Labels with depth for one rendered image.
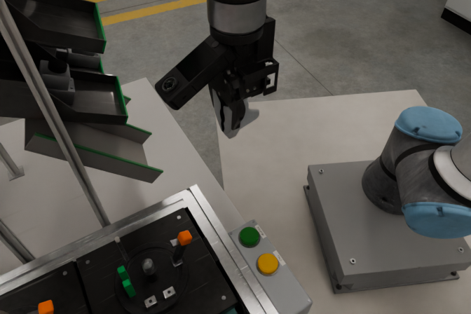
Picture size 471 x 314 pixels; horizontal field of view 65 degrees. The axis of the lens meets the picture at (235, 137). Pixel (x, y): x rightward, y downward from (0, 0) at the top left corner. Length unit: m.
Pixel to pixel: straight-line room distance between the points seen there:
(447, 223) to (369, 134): 0.54
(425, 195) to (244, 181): 0.49
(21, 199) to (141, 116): 0.41
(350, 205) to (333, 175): 0.09
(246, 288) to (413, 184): 0.36
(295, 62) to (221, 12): 2.48
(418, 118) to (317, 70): 2.11
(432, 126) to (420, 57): 2.50
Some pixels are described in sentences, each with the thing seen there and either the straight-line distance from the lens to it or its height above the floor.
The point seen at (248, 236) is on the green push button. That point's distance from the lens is 0.81.
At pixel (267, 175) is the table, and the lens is 1.04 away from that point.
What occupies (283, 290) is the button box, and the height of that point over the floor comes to 0.96.
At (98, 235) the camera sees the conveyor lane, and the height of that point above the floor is 0.96.
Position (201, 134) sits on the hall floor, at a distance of 2.33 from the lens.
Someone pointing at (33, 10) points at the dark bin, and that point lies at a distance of 0.70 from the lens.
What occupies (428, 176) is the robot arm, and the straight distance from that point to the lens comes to 0.70.
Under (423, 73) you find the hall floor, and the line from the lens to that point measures 3.11.
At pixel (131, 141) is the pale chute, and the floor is 1.01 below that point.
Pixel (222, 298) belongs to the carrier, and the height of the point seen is 0.97.
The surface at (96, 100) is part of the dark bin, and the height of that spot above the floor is 1.21.
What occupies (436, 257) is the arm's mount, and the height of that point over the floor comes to 0.95.
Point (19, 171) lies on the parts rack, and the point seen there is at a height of 0.87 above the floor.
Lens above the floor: 1.68
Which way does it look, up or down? 47 degrees down
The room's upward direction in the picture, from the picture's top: straight up
